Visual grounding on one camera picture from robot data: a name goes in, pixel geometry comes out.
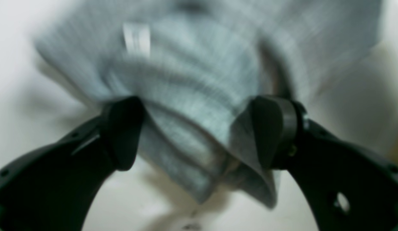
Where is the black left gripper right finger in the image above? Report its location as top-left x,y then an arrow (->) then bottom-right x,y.
249,96 -> 398,231

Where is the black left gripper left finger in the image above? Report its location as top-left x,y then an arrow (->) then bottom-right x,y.
0,97 -> 145,231

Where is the grey T-shirt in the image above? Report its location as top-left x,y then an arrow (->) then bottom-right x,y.
34,0 -> 381,208

